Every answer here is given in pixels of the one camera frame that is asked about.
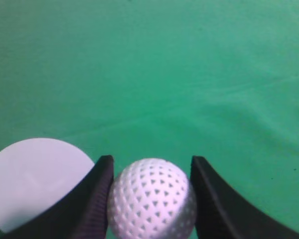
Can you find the white round plate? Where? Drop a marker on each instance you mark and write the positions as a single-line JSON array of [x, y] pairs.
[[35, 174]]

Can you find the white dimpled golf ball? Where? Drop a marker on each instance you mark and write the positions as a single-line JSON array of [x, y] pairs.
[[152, 198]]

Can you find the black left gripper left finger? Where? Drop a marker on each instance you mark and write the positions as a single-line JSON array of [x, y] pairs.
[[81, 214]]

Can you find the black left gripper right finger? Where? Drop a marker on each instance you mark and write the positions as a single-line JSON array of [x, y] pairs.
[[222, 213]]

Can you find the green table cloth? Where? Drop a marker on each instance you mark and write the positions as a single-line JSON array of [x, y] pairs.
[[161, 78]]

